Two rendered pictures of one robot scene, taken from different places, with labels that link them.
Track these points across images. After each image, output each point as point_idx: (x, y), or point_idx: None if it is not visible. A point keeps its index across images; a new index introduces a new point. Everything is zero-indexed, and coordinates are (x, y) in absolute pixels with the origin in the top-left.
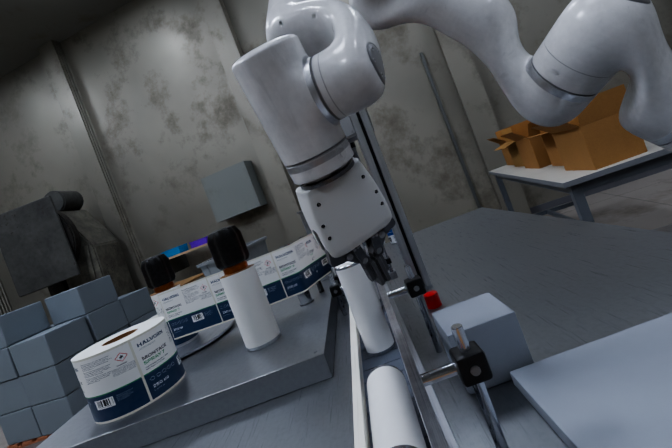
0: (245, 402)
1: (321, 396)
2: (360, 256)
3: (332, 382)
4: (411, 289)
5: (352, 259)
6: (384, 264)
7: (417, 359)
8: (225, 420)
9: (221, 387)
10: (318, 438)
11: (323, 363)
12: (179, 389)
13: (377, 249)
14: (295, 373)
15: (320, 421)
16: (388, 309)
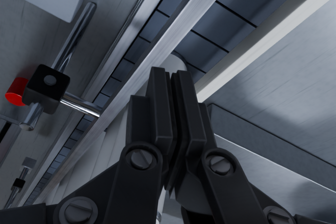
0: (301, 155)
1: (249, 90)
2: (241, 192)
3: (221, 96)
4: (59, 86)
5: (267, 206)
6: (142, 113)
7: None
8: (326, 154)
9: (313, 188)
10: (323, 35)
11: (215, 122)
12: (327, 220)
13: (145, 169)
14: (247, 138)
15: (292, 57)
16: (146, 72)
